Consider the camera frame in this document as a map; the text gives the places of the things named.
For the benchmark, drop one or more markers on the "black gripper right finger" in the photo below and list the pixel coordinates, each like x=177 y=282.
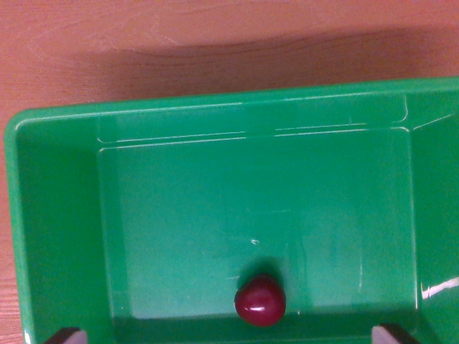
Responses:
x=389 y=336

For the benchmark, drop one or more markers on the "green plastic bin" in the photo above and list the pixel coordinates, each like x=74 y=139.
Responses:
x=201 y=200

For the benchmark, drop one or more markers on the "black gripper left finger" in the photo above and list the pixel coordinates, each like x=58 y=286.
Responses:
x=68 y=337

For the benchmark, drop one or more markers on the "dark red round fruit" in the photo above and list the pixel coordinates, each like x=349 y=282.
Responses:
x=260 y=301

